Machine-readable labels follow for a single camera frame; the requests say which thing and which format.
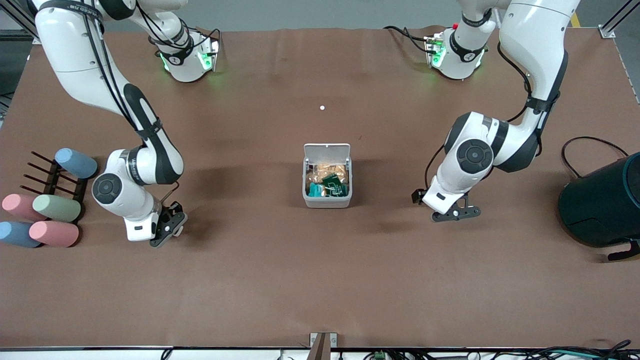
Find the blue foam cylinder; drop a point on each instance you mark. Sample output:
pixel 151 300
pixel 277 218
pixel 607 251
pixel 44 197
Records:
pixel 77 164
pixel 17 235

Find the pink foam cylinder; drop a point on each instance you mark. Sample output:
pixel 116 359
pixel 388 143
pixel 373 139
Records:
pixel 54 234
pixel 17 206

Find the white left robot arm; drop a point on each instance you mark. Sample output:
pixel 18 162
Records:
pixel 530 40

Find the teal crumpled wrapper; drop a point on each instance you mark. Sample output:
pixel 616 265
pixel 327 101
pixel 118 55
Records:
pixel 316 190

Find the grey square storage box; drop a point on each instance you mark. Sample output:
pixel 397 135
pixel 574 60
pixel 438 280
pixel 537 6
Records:
pixel 327 152

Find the brown printed wrapper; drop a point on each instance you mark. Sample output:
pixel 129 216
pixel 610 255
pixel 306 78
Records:
pixel 325 169

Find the brown table cover mat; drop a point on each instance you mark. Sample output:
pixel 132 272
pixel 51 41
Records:
pixel 320 275

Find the metal clamp bracket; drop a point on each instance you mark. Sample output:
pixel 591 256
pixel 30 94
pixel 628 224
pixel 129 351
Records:
pixel 323 342

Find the black peg rack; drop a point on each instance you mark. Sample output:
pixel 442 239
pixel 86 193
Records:
pixel 51 182

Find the black stand foot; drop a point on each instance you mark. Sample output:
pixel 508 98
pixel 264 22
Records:
pixel 625 251

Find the grey base connector plate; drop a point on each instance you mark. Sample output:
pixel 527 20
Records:
pixel 209 52

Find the aluminium frame profile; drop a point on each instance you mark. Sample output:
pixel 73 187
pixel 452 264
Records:
pixel 17 20

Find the aluminium corner frame bracket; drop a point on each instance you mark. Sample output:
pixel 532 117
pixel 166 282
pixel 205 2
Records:
pixel 607 33

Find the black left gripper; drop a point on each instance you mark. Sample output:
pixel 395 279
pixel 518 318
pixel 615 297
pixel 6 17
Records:
pixel 416 196

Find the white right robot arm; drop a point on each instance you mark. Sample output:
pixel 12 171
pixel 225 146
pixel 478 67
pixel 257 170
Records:
pixel 75 50

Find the dark teal round container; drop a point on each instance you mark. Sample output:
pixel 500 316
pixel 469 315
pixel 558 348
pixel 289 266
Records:
pixel 605 205

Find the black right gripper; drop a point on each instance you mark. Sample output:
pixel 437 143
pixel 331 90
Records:
pixel 174 206

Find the green foam cylinder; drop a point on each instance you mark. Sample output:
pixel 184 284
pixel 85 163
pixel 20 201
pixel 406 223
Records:
pixel 57 208

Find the small green connector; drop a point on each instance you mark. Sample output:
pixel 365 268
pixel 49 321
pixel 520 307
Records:
pixel 380 355

